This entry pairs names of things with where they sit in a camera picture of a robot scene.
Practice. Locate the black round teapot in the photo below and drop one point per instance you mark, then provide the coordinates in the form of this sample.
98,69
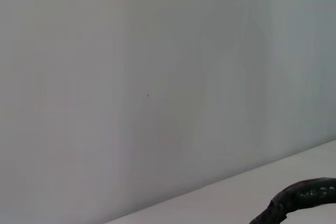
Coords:
296,195

